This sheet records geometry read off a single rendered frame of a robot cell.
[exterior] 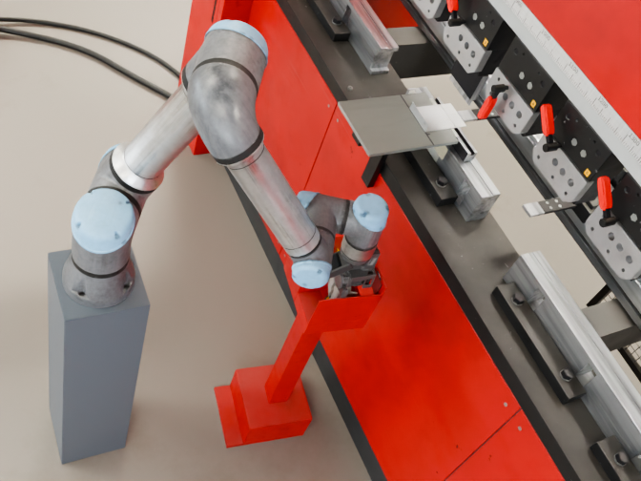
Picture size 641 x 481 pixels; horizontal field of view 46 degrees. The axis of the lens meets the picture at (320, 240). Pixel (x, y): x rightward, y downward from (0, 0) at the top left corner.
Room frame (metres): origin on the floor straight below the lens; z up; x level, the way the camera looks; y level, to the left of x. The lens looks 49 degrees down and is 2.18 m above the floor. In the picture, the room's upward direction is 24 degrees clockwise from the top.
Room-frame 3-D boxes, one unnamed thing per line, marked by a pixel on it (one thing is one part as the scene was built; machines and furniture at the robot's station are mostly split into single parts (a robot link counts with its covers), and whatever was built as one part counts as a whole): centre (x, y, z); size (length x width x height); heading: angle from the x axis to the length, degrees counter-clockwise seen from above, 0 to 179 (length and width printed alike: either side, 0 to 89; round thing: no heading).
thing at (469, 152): (1.57, -0.19, 0.99); 0.20 x 0.03 x 0.03; 43
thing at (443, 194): (1.53, -0.15, 0.89); 0.30 x 0.05 x 0.03; 43
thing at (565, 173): (1.32, -0.42, 1.26); 0.15 x 0.09 x 0.17; 43
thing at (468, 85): (1.60, -0.17, 1.13); 0.10 x 0.02 x 0.10; 43
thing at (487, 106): (1.44, -0.23, 1.20); 0.04 x 0.02 x 0.10; 133
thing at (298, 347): (1.16, -0.06, 0.39); 0.06 x 0.06 x 0.54; 35
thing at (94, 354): (0.88, 0.41, 0.39); 0.18 x 0.18 x 0.78; 41
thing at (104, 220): (0.88, 0.41, 0.94); 0.13 x 0.12 x 0.14; 11
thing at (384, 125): (1.50, -0.06, 1.00); 0.26 x 0.18 x 0.01; 133
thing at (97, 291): (0.87, 0.41, 0.82); 0.15 x 0.15 x 0.10
